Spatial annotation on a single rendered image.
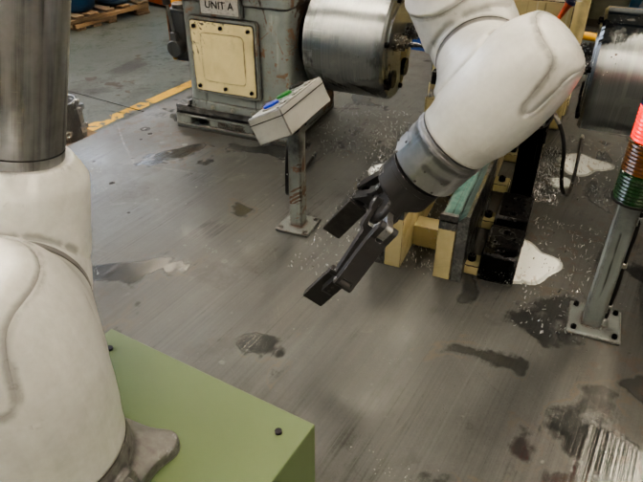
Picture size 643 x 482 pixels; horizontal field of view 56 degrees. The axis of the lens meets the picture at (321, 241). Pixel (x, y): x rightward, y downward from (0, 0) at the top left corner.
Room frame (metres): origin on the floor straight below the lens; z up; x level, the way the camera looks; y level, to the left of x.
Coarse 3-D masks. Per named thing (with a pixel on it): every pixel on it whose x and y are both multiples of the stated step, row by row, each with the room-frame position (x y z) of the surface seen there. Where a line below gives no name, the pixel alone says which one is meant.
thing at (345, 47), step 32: (320, 0) 1.44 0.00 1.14; (352, 0) 1.40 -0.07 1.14; (384, 0) 1.38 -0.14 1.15; (320, 32) 1.38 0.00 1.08; (352, 32) 1.35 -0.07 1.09; (384, 32) 1.33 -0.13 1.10; (416, 32) 1.45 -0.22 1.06; (320, 64) 1.37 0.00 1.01; (352, 64) 1.34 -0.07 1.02; (384, 64) 1.33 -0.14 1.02; (384, 96) 1.36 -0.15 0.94
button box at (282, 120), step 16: (320, 80) 1.08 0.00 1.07; (288, 96) 1.01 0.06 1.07; (304, 96) 1.02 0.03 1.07; (320, 96) 1.06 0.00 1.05; (272, 112) 0.94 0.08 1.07; (288, 112) 0.95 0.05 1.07; (304, 112) 0.99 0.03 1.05; (256, 128) 0.95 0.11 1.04; (272, 128) 0.94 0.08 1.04; (288, 128) 0.93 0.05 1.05
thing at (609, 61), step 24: (600, 24) 1.24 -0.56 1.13; (624, 24) 1.19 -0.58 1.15; (600, 48) 1.16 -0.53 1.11; (624, 48) 1.15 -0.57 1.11; (600, 72) 1.14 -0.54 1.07; (624, 72) 1.13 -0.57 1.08; (600, 96) 1.13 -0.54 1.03; (624, 96) 1.12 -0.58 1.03; (600, 120) 1.15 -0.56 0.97; (624, 120) 1.13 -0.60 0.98
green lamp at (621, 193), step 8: (624, 176) 0.72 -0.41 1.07; (632, 176) 0.71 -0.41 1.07; (616, 184) 0.74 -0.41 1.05; (624, 184) 0.72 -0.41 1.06; (632, 184) 0.71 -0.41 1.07; (640, 184) 0.70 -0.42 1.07; (616, 192) 0.73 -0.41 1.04; (624, 192) 0.72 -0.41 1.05; (632, 192) 0.71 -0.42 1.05; (640, 192) 0.70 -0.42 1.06; (624, 200) 0.71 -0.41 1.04; (632, 200) 0.70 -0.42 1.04; (640, 200) 0.70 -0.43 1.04
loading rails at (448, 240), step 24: (480, 168) 1.04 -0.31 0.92; (456, 192) 0.94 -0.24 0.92; (480, 192) 0.92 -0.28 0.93; (408, 216) 0.90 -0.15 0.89; (456, 216) 0.84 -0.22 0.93; (480, 216) 0.97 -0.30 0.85; (408, 240) 0.92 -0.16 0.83; (432, 240) 0.94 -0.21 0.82; (456, 240) 0.84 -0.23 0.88; (456, 264) 0.84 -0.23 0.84
